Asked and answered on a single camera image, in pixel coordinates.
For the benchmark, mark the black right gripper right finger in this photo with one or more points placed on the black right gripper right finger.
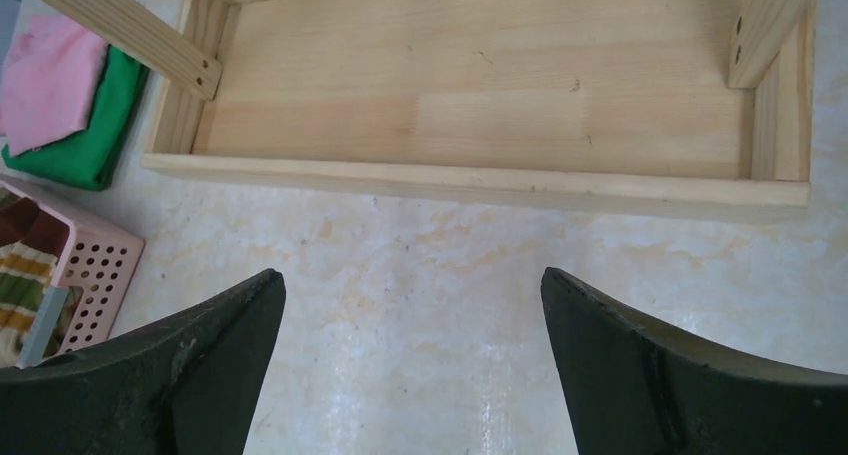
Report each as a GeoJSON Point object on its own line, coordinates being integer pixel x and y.
{"type": "Point", "coordinates": [635, 384]}

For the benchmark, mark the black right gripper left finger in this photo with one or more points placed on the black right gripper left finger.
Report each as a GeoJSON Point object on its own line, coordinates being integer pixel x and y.
{"type": "Point", "coordinates": [185, 384]}

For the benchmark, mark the pink perforated basket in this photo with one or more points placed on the pink perforated basket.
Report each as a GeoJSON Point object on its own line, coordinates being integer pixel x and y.
{"type": "Point", "coordinates": [93, 274]}

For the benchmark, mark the green cloth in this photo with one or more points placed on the green cloth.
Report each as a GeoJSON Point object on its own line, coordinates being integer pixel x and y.
{"type": "Point", "coordinates": [87, 159]}

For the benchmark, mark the wooden rack base tray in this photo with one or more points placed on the wooden rack base tray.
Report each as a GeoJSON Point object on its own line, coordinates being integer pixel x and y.
{"type": "Point", "coordinates": [614, 106]}

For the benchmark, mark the pink towel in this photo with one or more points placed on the pink towel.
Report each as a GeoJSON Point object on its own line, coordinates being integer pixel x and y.
{"type": "Point", "coordinates": [49, 78]}

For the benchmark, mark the left wooden rack post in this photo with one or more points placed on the left wooden rack post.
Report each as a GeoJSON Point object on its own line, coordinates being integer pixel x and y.
{"type": "Point", "coordinates": [131, 27]}

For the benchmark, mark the wooden rack post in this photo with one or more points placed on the wooden rack post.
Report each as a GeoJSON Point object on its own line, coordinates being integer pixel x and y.
{"type": "Point", "coordinates": [760, 30]}
{"type": "Point", "coordinates": [131, 27]}

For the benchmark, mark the right wooden rack post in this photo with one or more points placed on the right wooden rack post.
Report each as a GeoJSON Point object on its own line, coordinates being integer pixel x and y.
{"type": "Point", "coordinates": [760, 30]}

